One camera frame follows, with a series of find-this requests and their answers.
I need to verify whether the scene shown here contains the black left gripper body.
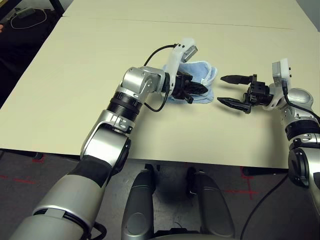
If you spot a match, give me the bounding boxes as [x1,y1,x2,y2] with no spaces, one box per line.
[171,71,195,105]

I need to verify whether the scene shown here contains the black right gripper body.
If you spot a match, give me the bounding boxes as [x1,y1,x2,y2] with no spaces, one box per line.
[241,73,273,115]

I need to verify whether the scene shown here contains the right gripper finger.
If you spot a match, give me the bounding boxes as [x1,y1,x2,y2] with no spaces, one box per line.
[216,96,252,115]
[219,74,252,85]

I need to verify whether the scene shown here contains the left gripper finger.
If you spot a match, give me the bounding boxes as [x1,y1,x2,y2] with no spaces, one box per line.
[189,87,208,97]
[190,81,210,91]

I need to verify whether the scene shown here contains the light blue terry towel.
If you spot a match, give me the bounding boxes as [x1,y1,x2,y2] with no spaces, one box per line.
[163,60,218,105]

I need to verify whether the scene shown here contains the black framed side table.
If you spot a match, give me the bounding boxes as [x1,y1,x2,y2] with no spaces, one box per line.
[49,0,66,19]

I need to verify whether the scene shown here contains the grey power adapter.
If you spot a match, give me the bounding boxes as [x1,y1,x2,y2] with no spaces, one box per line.
[14,7,36,19]

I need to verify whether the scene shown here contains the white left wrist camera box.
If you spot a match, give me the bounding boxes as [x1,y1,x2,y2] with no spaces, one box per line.
[164,37,200,98]

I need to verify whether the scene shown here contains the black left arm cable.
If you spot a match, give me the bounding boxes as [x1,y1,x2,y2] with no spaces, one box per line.
[143,43,180,113]

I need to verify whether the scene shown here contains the thin white floor cable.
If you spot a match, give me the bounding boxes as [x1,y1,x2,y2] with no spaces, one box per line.
[10,8,48,29]

